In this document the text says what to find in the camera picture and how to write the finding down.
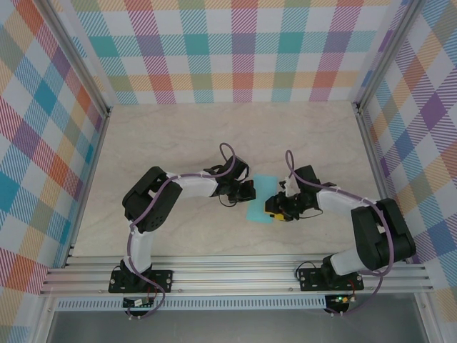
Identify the grey metal panel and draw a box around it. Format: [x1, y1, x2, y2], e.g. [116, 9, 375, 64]
[46, 309, 429, 343]

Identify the thin black gripper wire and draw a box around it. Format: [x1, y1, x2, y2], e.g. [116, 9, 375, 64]
[298, 206, 325, 222]
[217, 194, 241, 209]

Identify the aluminium side rail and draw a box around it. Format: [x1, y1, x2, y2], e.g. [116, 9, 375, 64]
[62, 106, 112, 269]
[355, 103, 410, 265]

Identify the aluminium mounting rail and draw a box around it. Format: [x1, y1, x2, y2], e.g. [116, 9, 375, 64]
[39, 254, 435, 297]

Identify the aluminium corner post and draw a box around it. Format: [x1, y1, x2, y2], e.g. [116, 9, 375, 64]
[41, 0, 112, 119]
[351, 0, 429, 115]

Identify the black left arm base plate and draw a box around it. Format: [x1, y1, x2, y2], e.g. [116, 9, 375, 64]
[108, 269, 175, 294]

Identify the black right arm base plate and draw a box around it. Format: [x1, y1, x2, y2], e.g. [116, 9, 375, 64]
[298, 267, 364, 292]

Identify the thin black left gripper wire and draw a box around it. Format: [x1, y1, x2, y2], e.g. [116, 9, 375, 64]
[217, 194, 241, 209]

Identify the slotted grey cable duct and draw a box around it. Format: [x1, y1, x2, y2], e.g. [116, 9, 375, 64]
[55, 295, 328, 311]

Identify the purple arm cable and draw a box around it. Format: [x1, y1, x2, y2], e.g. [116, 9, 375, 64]
[284, 149, 398, 319]
[126, 142, 238, 319]

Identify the thin black right gripper wire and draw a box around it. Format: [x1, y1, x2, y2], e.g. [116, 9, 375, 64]
[298, 206, 325, 222]

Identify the small black circuit board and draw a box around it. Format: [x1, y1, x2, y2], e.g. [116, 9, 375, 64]
[122, 297, 154, 309]

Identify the light blue cloth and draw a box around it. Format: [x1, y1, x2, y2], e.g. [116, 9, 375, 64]
[245, 174, 279, 225]

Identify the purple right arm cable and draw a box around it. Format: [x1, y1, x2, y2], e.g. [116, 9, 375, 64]
[284, 149, 398, 319]

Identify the thin black base wire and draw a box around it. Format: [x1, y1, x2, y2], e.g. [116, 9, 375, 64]
[294, 262, 323, 284]

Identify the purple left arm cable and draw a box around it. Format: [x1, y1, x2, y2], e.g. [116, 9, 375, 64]
[126, 142, 238, 319]

